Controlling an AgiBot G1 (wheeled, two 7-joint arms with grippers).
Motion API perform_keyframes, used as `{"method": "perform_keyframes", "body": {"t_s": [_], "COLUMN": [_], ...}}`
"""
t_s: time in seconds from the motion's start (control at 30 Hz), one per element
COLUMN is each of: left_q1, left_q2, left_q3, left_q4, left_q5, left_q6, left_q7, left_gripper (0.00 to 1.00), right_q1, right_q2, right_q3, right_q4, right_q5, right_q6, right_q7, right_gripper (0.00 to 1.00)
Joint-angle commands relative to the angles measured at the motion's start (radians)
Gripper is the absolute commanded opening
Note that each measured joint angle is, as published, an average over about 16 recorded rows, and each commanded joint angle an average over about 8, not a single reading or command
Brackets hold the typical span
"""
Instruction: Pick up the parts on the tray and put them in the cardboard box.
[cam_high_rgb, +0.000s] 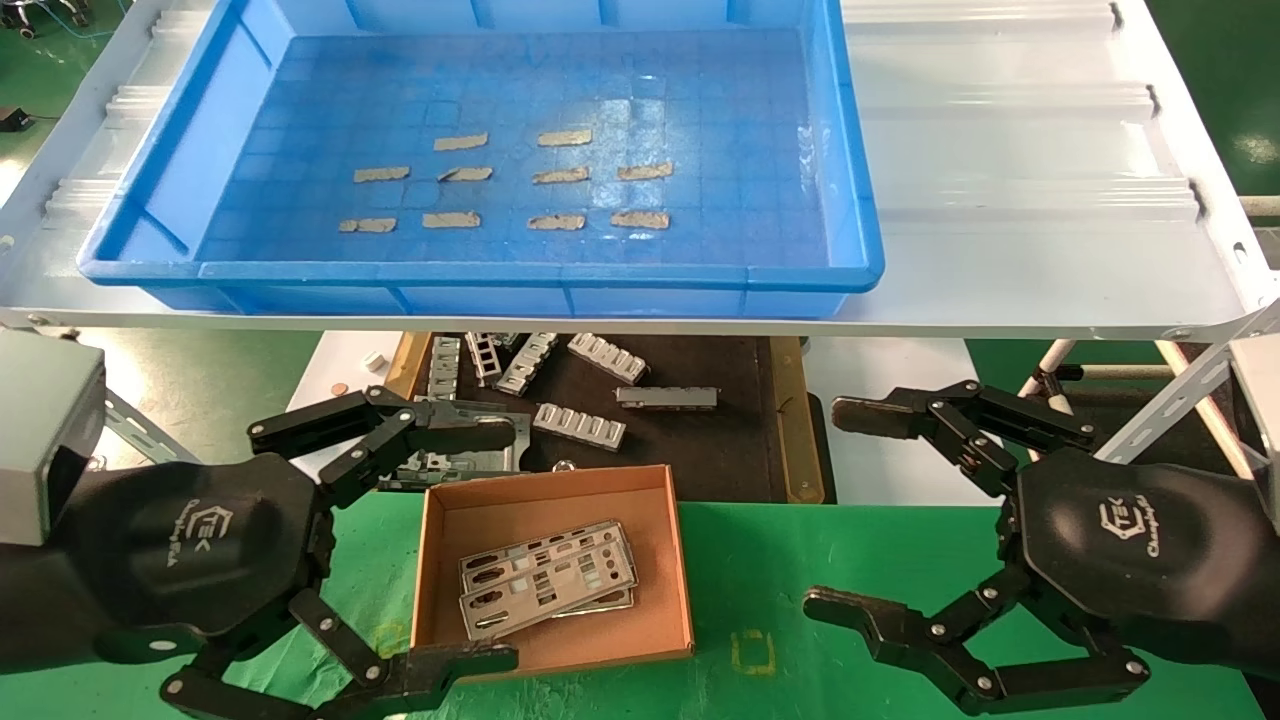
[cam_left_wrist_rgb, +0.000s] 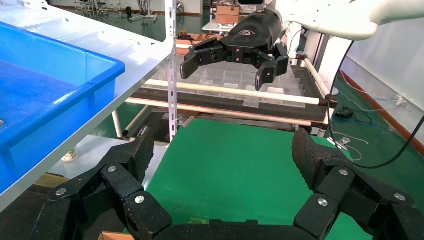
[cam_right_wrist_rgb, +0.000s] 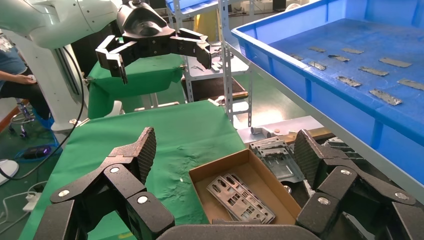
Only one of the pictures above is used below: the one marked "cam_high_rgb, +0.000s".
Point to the silver metal io shield plate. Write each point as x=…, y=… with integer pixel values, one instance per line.
x=612, y=601
x=600, y=535
x=575, y=598

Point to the slotted grey metal bracket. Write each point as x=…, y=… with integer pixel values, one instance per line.
x=527, y=363
x=579, y=426
x=607, y=358
x=444, y=367
x=484, y=357
x=667, y=397

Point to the blue plastic tray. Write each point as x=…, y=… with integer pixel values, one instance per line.
x=700, y=120

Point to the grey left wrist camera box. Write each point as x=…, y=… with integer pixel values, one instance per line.
x=40, y=430

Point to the black power adapter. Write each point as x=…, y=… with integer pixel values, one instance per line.
x=12, y=119

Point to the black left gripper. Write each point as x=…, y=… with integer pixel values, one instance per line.
x=205, y=545

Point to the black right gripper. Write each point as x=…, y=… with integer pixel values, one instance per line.
x=1130, y=560

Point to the grey tape patch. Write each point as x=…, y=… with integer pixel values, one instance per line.
x=367, y=225
x=560, y=175
x=465, y=174
x=381, y=174
x=451, y=219
x=645, y=171

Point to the brown cardboard box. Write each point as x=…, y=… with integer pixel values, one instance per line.
x=540, y=505

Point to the perforated steel angle brace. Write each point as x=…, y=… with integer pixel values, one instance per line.
x=150, y=432
x=1180, y=392

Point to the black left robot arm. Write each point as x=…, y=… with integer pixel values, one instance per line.
x=25, y=610

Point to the dark tray with wooden frame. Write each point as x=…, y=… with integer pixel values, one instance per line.
x=700, y=450

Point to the green table mat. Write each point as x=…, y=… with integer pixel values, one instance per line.
x=760, y=560

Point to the large silver metal plate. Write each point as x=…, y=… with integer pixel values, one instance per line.
x=495, y=465

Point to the white metal shelf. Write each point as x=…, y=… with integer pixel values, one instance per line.
x=1000, y=150

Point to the small white cap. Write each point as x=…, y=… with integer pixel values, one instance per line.
x=375, y=361

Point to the black chair caster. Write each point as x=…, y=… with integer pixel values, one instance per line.
x=78, y=16
x=22, y=28

